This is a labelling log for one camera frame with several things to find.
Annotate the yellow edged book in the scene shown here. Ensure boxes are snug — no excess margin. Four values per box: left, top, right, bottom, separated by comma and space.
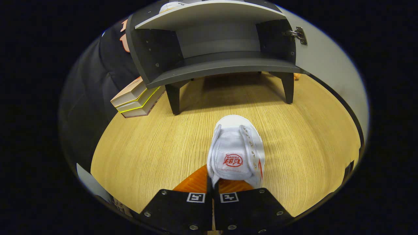
116, 86, 162, 114

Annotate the black backdrop cloth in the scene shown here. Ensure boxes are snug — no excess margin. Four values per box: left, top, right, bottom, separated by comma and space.
60, 20, 141, 170

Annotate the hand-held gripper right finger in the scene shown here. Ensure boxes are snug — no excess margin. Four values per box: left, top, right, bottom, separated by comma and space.
214, 178, 294, 234

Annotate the white canvas shoe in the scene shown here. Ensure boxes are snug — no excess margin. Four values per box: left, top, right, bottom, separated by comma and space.
207, 114, 265, 190
159, 1, 186, 14

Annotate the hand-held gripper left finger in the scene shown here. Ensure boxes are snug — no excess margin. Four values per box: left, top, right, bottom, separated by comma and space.
140, 165, 214, 235

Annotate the dark grey shoe cabinet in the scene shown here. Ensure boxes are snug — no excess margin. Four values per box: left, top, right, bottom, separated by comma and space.
126, 0, 309, 115

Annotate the metal door hinge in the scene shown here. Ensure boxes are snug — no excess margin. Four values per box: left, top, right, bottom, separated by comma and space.
283, 27, 308, 45

